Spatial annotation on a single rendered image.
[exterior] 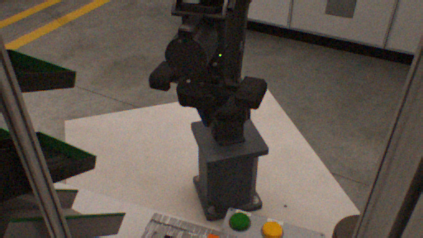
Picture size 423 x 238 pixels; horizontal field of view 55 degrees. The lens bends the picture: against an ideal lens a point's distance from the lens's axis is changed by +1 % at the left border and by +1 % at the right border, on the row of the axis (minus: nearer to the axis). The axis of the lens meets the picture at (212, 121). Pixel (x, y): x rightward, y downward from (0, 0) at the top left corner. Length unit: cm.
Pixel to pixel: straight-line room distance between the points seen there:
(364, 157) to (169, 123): 155
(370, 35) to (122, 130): 263
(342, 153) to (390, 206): 236
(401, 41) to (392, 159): 336
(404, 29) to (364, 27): 29
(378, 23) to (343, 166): 142
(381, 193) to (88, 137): 114
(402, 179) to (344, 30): 340
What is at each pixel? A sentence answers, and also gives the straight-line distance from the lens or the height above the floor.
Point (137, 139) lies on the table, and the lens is 126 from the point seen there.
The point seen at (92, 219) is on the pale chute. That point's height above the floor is 108.
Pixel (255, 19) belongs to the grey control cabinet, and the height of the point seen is 13.
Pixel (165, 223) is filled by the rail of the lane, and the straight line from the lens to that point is 90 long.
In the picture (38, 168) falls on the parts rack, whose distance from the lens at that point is 57.
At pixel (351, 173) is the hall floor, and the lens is 247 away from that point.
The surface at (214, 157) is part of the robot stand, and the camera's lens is 88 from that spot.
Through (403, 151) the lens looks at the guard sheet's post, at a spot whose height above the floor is 154.
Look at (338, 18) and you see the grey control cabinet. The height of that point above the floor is 29.
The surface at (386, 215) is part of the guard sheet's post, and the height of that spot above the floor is 150.
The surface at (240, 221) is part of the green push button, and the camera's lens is 88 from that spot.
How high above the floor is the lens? 166
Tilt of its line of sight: 38 degrees down
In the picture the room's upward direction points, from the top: straight up
